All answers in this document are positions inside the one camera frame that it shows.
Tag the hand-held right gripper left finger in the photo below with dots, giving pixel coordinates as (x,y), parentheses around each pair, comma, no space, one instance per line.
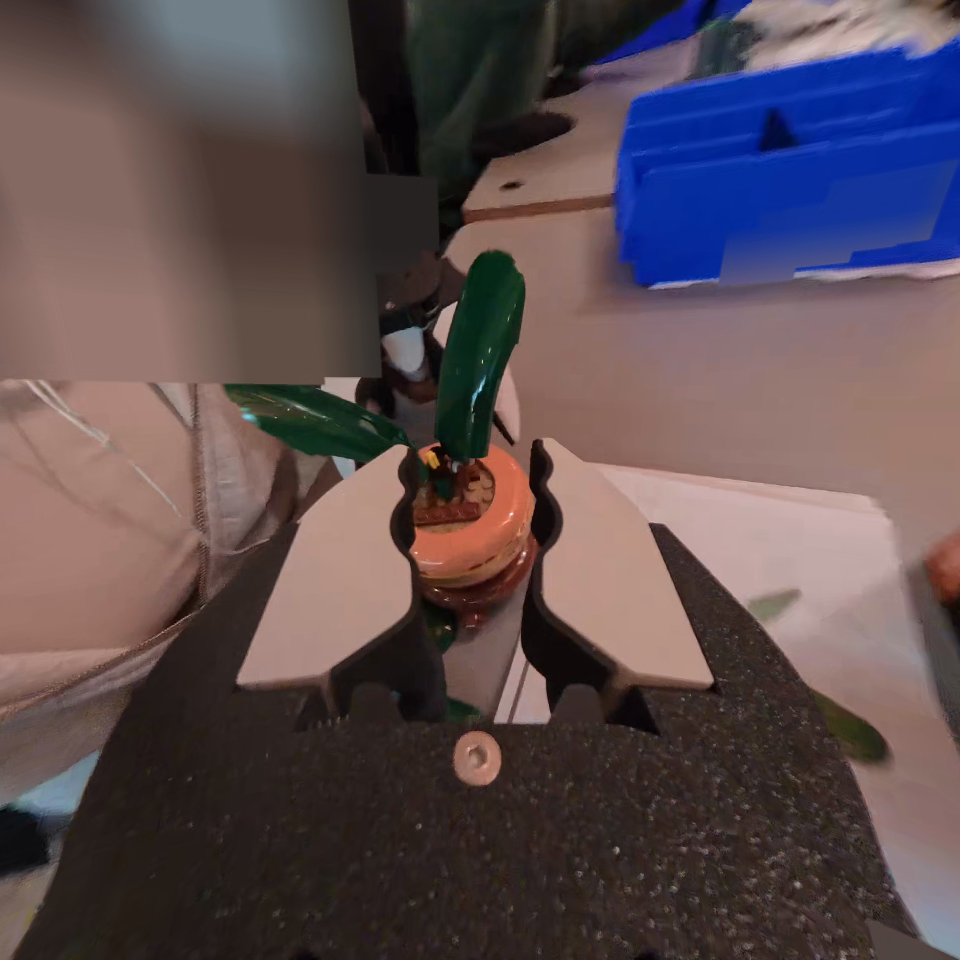
(337,585)

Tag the long dark green toy leaf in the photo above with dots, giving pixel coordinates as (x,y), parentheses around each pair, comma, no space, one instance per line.
(315,420)
(480,337)

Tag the white paper sheet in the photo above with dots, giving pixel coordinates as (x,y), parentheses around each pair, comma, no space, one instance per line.
(900,270)

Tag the building instruction booklet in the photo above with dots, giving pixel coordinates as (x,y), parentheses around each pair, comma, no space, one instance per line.
(750,540)

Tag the brown-edged grey desk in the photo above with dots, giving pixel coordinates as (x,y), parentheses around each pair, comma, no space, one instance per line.
(540,187)

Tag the white bag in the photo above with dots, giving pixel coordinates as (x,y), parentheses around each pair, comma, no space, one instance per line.
(825,22)

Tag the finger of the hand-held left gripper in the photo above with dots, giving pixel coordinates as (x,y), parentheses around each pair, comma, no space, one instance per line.
(508,405)
(341,384)

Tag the blue plastic bin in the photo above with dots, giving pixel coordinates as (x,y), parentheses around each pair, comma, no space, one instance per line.
(660,30)
(675,225)

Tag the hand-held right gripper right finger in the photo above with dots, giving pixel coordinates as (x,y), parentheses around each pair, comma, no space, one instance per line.
(615,585)

